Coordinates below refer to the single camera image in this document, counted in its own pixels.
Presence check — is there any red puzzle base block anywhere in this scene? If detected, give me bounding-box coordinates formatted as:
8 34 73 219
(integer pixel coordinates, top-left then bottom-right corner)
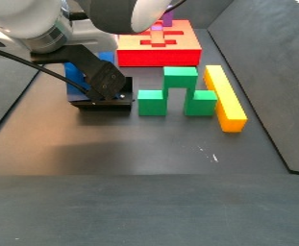
116 20 201 67

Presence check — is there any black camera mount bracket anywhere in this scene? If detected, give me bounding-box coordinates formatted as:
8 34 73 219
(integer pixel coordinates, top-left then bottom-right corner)
30 45 125 102

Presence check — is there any yellow long block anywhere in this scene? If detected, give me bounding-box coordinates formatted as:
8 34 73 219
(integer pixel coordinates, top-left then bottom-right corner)
203 65 248 133

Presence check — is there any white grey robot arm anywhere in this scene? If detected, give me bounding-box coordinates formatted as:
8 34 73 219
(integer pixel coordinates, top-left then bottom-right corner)
0 0 172 54

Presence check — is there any blue U-shaped block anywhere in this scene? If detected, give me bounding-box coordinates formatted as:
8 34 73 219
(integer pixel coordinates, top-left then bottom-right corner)
64 52 115 103

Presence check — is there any green stepped block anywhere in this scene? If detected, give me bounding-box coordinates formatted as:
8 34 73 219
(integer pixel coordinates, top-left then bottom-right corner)
137 66 216 116

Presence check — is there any black angled fixture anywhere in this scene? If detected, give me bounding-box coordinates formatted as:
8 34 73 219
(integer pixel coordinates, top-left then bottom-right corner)
67 77 133 111

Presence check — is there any purple U-shaped block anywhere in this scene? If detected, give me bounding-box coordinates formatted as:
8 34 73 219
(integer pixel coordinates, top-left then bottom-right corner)
149 12 173 31

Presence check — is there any black cable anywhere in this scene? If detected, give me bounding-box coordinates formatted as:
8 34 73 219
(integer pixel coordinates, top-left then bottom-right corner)
0 44 97 104

